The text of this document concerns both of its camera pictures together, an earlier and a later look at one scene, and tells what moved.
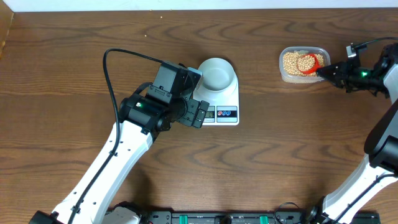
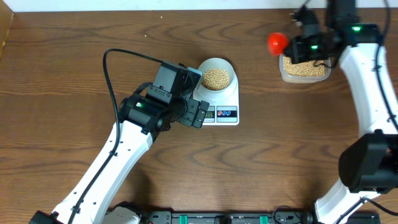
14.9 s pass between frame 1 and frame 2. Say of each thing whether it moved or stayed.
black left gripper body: stayed
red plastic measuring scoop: moved
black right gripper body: moved
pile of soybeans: stayed
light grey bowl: stayed
